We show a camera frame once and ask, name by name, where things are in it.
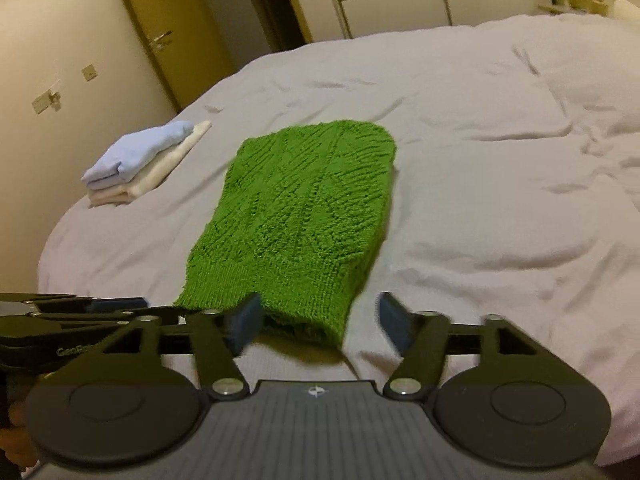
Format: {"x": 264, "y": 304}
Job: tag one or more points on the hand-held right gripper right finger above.
{"x": 395, "y": 322}

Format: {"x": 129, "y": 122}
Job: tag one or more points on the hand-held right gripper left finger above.
{"x": 245, "y": 324}

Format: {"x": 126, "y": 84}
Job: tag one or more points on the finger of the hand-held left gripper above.
{"x": 115, "y": 304}
{"x": 75, "y": 322}

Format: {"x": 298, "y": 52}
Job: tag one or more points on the green knitted sweater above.
{"x": 300, "y": 200}

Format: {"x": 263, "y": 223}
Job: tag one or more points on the folded cream cloth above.
{"x": 162, "y": 170}

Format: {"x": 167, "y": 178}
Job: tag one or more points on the folded light blue cloth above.
{"x": 135, "y": 152}

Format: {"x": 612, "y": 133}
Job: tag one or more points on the bed with white sheet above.
{"x": 500, "y": 160}

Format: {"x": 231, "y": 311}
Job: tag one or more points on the yellow wooden door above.
{"x": 160, "y": 5}

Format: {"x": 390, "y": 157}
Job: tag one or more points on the grey door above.
{"x": 250, "y": 0}

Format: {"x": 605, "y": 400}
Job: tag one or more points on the wall socket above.
{"x": 46, "y": 102}

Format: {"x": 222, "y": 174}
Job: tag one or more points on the wall light switch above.
{"x": 89, "y": 72}

